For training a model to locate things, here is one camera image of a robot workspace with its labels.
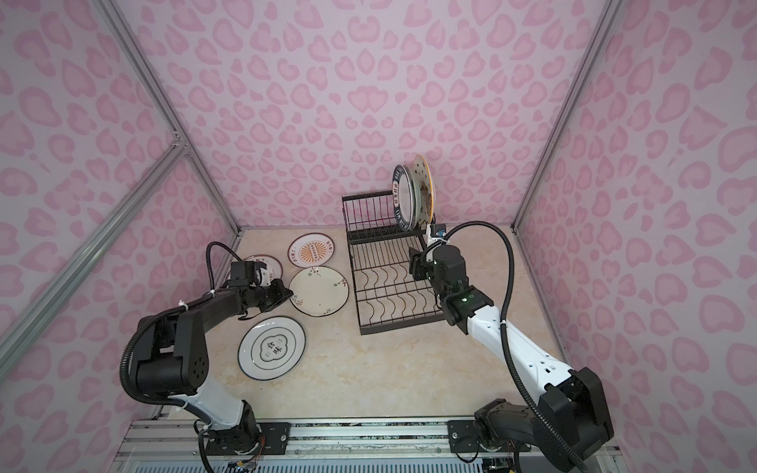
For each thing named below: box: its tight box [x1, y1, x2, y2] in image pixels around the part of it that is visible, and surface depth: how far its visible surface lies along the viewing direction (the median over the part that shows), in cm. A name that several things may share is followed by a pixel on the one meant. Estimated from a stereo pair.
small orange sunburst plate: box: [287, 232, 337, 270], surface depth 116 cm
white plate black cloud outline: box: [237, 315, 307, 382], surface depth 90 cm
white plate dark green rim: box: [392, 163, 417, 233], surface depth 95 cm
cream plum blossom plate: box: [288, 266, 350, 318], surface depth 102 cm
